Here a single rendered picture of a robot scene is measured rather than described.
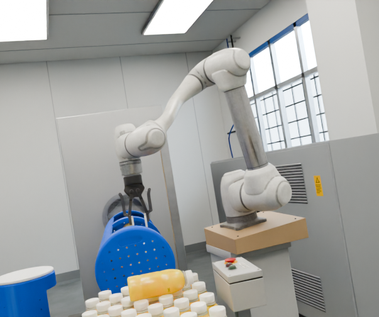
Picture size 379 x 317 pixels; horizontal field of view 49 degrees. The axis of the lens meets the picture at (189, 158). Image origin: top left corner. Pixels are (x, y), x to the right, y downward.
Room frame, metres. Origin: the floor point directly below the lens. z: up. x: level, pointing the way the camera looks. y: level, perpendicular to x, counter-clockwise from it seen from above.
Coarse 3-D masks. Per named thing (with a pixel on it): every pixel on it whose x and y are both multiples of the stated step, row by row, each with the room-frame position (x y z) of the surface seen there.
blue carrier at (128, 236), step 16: (112, 224) 1.91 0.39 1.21; (144, 224) 2.35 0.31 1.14; (112, 240) 1.47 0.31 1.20; (128, 240) 1.48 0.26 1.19; (144, 240) 1.49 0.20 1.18; (160, 240) 1.50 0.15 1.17; (112, 256) 1.47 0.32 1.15; (144, 256) 1.49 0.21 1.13; (160, 256) 1.50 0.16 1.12; (96, 272) 1.46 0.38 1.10; (112, 272) 1.47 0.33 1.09; (128, 272) 1.48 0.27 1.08; (144, 272) 1.49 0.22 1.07; (112, 288) 1.47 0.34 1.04
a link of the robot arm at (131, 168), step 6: (126, 162) 1.68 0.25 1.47; (132, 162) 1.68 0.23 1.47; (138, 162) 1.70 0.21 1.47; (120, 168) 1.70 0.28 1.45; (126, 168) 1.68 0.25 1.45; (132, 168) 1.68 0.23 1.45; (138, 168) 1.69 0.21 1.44; (126, 174) 1.68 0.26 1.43; (132, 174) 1.69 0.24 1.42; (138, 174) 1.71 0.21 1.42
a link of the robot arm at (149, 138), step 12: (180, 84) 1.91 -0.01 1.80; (192, 84) 1.89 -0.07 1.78; (180, 96) 1.85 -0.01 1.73; (192, 96) 1.92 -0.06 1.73; (168, 108) 1.71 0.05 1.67; (156, 120) 1.63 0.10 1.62; (168, 120) 1.64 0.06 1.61; (132, 132) 1.61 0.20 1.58; (144, 132) 1.53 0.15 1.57; (156, 132) 1.52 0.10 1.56; (132, 144) 1.57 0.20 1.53; (144, 144) 1.53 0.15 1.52; (156, 144) 1.52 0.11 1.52; (144, 156) 1.61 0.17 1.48
